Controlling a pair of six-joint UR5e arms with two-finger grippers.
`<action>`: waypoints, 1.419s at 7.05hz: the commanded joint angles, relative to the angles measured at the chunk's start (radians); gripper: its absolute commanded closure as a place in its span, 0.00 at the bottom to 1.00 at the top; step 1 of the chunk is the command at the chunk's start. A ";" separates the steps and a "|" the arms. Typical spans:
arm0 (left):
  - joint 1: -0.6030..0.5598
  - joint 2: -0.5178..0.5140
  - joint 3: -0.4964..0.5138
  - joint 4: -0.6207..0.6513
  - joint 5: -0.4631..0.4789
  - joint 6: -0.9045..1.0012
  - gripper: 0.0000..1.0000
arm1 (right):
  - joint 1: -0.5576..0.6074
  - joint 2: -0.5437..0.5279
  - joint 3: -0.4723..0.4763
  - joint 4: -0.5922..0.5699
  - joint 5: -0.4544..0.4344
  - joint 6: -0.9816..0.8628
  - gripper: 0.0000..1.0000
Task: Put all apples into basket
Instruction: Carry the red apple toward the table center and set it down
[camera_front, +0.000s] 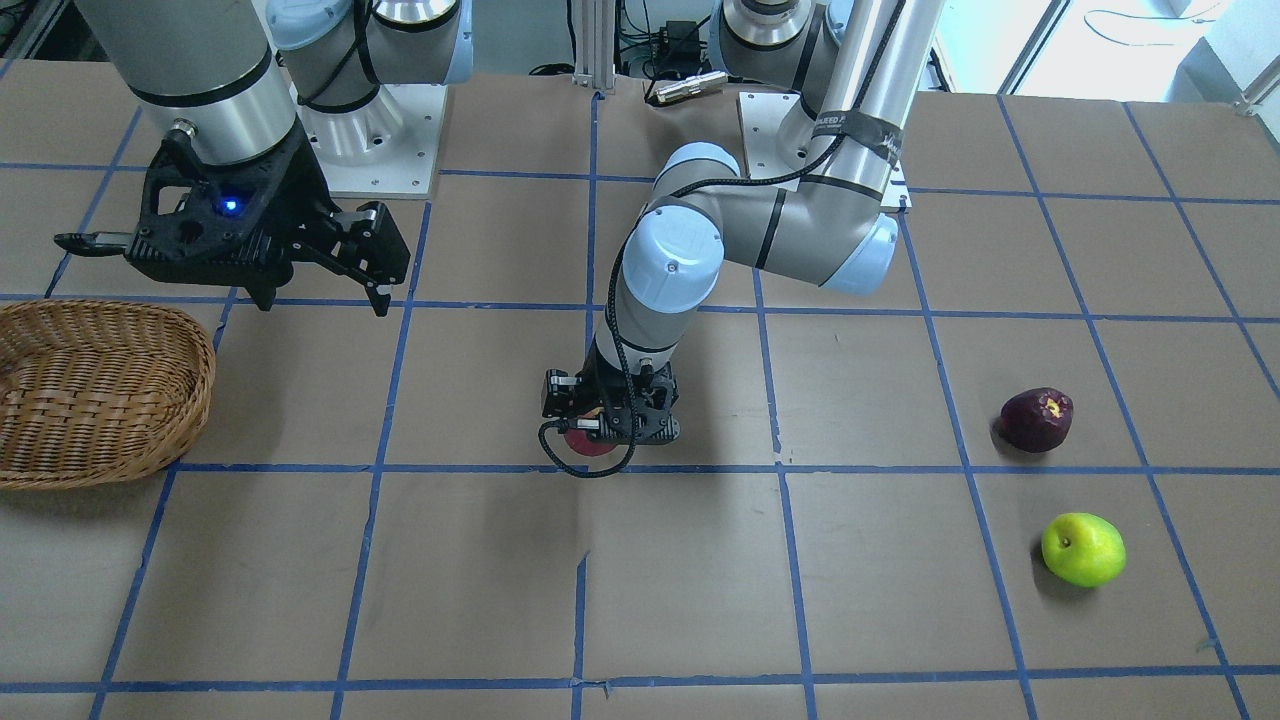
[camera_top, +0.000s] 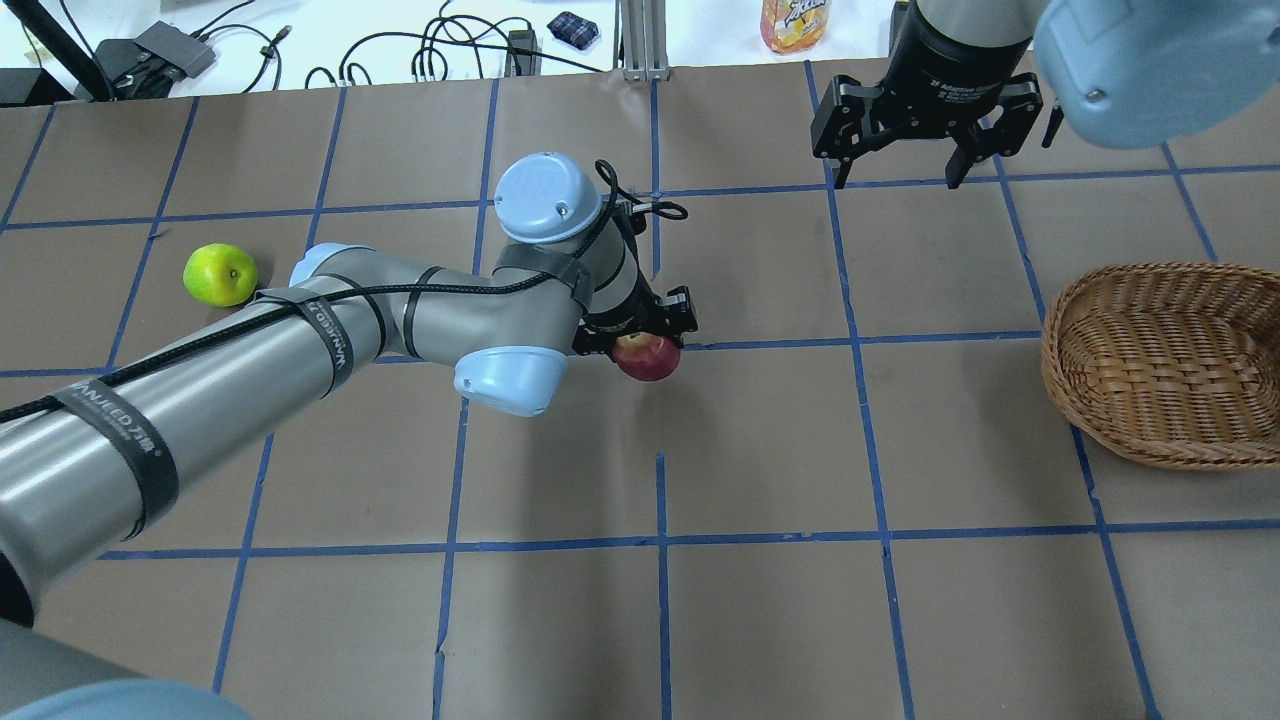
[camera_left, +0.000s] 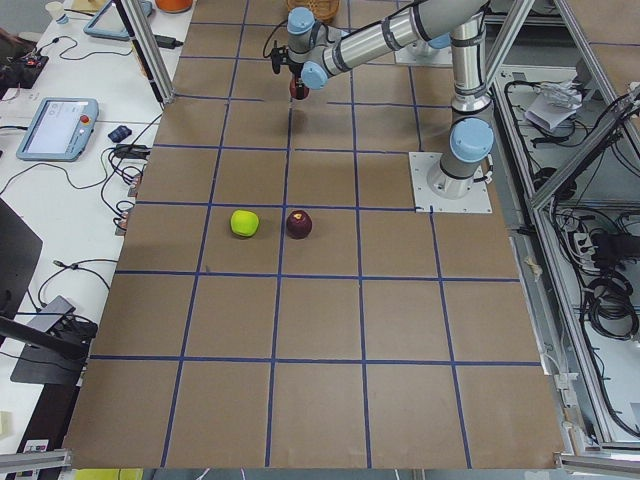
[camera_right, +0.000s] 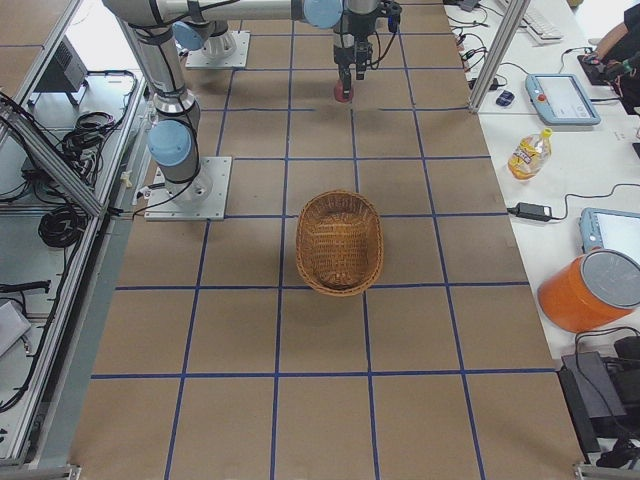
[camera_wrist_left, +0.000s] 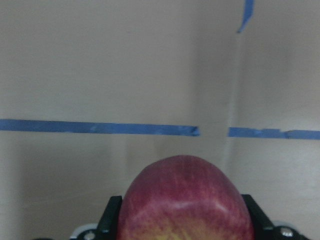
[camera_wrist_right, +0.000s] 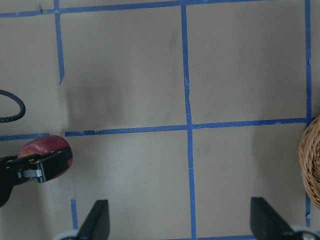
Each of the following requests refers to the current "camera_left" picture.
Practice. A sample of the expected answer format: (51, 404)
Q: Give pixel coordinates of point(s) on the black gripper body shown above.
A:
(296, 82)

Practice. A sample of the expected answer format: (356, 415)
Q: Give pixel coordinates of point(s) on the red apple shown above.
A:
(298, 90)

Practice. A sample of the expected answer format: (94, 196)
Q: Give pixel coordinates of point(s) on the dark purple apple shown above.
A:
(299, 224)

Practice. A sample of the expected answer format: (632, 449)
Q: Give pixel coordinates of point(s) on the green apple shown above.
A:
(244, 223)

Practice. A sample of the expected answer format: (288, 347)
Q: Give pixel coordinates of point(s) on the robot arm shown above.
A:
(315, 52)

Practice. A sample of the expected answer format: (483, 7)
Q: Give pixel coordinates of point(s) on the wicker basket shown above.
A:
(324, 10)

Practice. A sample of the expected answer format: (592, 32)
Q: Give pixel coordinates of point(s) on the black power adapter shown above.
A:
(167, 42)

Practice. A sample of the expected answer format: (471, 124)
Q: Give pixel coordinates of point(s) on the orange bucket with lid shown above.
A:
(174, 6)

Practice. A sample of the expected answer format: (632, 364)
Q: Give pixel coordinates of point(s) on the small blue black device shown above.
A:
(119, 134)

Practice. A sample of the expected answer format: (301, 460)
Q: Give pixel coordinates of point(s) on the teach pendant far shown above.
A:
(107, 24)

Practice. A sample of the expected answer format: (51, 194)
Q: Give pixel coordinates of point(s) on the teach pendant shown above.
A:
(60, 130)
(107, 24)

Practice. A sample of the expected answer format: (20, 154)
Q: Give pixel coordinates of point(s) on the teach pendant near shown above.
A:
(60, 130)

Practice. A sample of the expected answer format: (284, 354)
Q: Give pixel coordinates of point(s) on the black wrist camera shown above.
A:
(279, 58)

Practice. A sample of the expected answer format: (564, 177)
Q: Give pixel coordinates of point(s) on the aluminium frame post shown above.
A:
(146, 48)

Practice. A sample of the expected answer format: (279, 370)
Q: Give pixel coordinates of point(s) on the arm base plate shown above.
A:
(434, 192)

